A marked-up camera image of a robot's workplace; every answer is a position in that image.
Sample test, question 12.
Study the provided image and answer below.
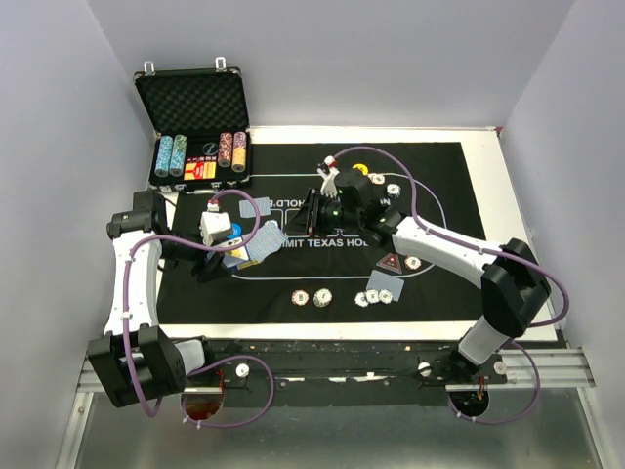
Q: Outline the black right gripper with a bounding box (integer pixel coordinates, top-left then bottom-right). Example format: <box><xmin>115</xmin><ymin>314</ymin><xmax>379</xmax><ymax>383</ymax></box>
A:
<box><xmin>281</xmin><ymin>189</ymin><xmax>362</xmax><ymax>238</ymax></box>

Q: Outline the blue playing card box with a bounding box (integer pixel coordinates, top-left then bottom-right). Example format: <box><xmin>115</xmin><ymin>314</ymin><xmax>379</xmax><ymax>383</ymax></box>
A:
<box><xmin>223</xmin><ymin>246</ymin><xmax>261</xmax><ymax>272</ymax></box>

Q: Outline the yellow big blind button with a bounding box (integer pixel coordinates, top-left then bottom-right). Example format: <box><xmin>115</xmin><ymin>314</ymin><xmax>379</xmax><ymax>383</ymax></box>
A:
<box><xmin>353</xmin><ymin>163</ymin><xmax>369</xmax><ymax>175</ymax></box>

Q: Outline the blue small blind button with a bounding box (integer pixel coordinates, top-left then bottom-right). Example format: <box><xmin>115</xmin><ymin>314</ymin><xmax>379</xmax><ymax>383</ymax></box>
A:
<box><xmin>231</xmin><ymin>223</ymin><xmax>242</xmax><ymax>237</ymax></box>

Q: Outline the blue backed card fan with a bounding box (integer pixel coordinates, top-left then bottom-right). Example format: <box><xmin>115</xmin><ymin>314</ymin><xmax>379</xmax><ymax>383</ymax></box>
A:
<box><xmin>245</xmin><ymin>220</ymin><xmax>288</xmax><ymax>263</ymax></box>

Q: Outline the red triangular dealer button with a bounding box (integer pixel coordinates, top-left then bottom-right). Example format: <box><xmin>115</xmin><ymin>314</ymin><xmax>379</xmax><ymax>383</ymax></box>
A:
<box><xmin>376</xmin><ymin>253</ymin><xmax>402</xmax><ymax>275</ymax></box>

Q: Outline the blue backed card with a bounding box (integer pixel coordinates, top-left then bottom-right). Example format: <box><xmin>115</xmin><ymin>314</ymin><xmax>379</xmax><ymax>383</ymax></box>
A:
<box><xmin>238</xmin><ymin>197</ymin><xmax>271</xmax><ymax>219</ymax></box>
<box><xmin>366</xmin><ymin>270</ymin><xmax>404</xmax><ymax>302</ymax></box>

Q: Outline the blue backed card bottom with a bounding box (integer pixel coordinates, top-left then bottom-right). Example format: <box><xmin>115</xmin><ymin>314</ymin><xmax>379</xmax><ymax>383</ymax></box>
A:
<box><xmin>366</xmin><ymin>270</ymin><xmax>404</xmax><ymax>302</ymax></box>

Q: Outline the blue poker chip stack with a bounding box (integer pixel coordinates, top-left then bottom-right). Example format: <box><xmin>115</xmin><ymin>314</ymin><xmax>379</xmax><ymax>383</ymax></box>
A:
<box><xmin>354</xmin><ymin>289</ymin><xmax>394</xmax><ymax>308</ymax></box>

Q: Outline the red poker chip stack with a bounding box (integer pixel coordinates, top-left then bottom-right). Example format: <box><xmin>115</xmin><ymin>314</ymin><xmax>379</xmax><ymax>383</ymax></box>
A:
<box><xmin>291</xmin><ymin>289</ymin><xmax>310</xmax><ymax>307</ymax></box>

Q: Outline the grey poker chip stack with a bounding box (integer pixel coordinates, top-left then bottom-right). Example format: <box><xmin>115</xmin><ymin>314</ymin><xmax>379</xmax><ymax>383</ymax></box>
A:
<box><xmin>313</xmin><ymin>288</ymin><xmax>333</xmax><ymax>308</ymax></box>

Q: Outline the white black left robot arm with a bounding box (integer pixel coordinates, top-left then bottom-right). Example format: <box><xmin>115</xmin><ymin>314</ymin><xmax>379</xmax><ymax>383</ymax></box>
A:
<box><xmin>87</xmin><ymin>190</ymin><xmax>232</xmax><ymax>407</ymax></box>

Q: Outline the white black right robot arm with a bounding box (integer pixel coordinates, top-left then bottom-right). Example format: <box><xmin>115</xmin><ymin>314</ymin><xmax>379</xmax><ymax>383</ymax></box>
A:
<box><xmin>286</xmin><ymin>168</ymin><xmax>551</xmax><ymax>383</ymax></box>

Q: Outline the black poker table mat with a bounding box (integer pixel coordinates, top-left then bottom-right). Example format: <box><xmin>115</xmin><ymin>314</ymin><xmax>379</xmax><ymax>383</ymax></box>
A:
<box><xmin>157</xmin><ymin>143</ymin><xmax>484</xmax><ymax>324</ymax></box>

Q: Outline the card deck in case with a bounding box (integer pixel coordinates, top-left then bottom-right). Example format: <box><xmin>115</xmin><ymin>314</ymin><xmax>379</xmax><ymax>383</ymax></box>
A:
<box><xmin>183</xmin><ymin>155</ymin><xmax>218</xmax><ymax>181</ymax></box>

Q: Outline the green chip row in case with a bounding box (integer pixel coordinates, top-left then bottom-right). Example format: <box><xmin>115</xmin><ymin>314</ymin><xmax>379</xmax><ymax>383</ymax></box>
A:
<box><xmin>169</xmin><ymin>134</ymin><xmax>188</xmax><ymax>177</ymax></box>

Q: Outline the blue chip row in case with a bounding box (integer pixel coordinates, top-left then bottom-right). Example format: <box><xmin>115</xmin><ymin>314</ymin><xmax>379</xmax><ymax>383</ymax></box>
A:
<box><xmin>154</xmin><ymin>135</ymin><xmax>174</xmax><ymax>178</ymax></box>

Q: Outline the orange chip row in case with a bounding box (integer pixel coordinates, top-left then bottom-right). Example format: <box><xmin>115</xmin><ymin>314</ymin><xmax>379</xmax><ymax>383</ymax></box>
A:
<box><xmin>231</xmin><ymin>131</ymin><xmax>247</xmax><ymax>173</ymax></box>

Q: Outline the black aluminium poker case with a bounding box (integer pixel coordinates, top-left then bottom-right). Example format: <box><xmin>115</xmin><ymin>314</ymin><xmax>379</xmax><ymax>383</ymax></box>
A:
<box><xmin>133</xmin><ymin>57</ymin><xmax>252</xmax><ymax>192</ymax></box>

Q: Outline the red chip row in case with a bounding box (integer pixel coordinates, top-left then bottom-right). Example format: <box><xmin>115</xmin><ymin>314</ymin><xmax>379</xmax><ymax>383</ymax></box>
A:
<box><xmin>218</xmin><ymin>132</ymin><xmax>233</xmax><ymax>167</ymax></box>

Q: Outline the white table board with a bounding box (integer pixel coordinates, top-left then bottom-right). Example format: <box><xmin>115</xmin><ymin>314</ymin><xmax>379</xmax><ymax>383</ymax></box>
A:
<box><xmin>162</xmin><ymin>125</ymin><xmax>530</xmax><ymax>342</ymax></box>

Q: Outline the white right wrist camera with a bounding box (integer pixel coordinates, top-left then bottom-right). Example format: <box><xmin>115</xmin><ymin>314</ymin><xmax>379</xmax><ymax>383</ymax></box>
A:
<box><xmin>316</xmin><ymin>156</ymin><xmax>339</xmax><ymax>198</ymax></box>

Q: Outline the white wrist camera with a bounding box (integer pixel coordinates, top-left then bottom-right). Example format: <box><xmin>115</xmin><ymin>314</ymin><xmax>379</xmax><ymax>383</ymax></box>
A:
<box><xmin>199</xmin><ymin>211</ymin><xmax>232</xmax><ymax>246</ymax></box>
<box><xmin>316</xmin><ymin>156</ymin><xmax>339</xmax><ymax>198</ymax></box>

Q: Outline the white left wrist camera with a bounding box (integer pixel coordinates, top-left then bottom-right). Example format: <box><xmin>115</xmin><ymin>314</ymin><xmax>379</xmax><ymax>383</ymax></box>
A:
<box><xmin>199</xmin><ymin>211</ymin><xmax>232</xmax><ymax>246</ymax></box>

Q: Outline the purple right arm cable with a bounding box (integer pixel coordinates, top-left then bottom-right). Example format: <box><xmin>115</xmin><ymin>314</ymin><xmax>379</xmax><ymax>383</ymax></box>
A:
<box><xmin>325</xmin><ymin>146</ymin><xmax>571</xmax><ymax>425</ymax></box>

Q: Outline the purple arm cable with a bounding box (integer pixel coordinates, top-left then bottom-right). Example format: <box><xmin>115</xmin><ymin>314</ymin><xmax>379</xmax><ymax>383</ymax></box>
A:
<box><xmin>121</xmin><ymin>190</ymin><xmax>276</xmax><ymax>430</ymax></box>
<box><xmin>325</xmin><ymin>146</ymin><xmax>571</xmax><ymax>425</ymax></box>

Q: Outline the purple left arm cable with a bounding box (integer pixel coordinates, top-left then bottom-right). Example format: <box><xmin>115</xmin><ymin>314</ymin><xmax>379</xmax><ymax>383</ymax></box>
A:
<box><xmin>121</xmin><ymin>190</ymin><xmax>276</xmax><ymax>430</ymax></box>

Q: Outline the aluminium rail frame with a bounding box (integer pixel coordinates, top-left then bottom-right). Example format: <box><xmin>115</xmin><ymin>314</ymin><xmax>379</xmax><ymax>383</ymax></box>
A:
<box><xmin>57</xmin><ymin>338</ymin><xmax>611</xmax><ymax>468</ymax></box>

